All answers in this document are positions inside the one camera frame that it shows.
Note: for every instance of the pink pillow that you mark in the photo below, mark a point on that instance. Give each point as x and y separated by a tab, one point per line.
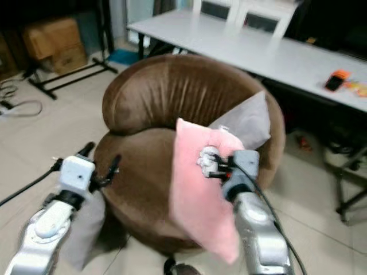
200	212

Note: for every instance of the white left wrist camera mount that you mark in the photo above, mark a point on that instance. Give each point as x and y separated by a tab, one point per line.
75	172

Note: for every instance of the white cabinet with dark panels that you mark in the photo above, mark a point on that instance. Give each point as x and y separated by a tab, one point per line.
235	11

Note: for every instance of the white rectangular table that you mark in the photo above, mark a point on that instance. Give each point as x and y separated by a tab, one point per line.
252	51

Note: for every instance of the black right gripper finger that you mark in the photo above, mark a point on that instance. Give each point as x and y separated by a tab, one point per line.
215	172
215	159

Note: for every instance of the brown velvet round sofa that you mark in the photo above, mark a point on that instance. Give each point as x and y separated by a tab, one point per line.
160	91

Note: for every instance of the small tan cardboard box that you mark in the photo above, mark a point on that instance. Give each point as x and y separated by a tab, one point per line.
69	60

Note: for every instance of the red snack packet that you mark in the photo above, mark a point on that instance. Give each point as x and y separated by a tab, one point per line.
305	141

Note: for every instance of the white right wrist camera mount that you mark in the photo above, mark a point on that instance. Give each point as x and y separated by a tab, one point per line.
246	166

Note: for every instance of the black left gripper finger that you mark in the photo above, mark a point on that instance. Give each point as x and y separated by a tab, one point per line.
86	150
110	171

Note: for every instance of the black metal frame rack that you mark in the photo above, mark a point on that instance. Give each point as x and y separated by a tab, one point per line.
106	28

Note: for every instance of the black robot foot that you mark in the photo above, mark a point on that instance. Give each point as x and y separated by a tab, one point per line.
183	269

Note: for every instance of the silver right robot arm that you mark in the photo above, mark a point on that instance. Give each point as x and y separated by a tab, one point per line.
261	235

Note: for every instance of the yellow orange small item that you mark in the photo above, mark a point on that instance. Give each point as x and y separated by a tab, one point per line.
358	89

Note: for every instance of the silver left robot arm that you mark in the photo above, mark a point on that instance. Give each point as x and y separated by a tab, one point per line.
46	229

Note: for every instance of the dark brown cardboard box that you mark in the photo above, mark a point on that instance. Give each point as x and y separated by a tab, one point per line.
8	57

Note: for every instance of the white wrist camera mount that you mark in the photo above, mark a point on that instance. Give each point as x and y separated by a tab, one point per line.
75	172
246	166

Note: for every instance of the orange black handheld device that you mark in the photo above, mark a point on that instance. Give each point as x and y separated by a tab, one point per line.
335	81

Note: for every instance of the large tan cardboard box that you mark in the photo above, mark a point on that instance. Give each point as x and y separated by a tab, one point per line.
51	37

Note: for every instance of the blue floor mat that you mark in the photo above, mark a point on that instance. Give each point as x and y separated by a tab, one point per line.
123	56

